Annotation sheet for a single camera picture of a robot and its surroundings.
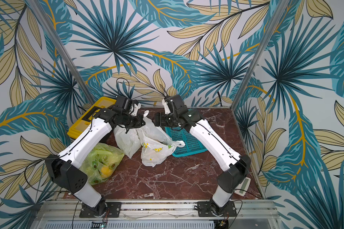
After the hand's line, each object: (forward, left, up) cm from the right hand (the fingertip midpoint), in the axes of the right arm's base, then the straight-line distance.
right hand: (159, 119), depth 74 cm
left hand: (+1, +8, -5) cm, 10 cm away
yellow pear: (-17, +31, -24) cm, 43 cm away
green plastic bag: (-13, +34, -22) cm, 42 cm away
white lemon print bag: (-8, +2, -11) cm, 14 cm away
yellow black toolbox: (+11, +46, -11) cm, 49 cm away
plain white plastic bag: (-1, +20, -20) cm, 28 cm away
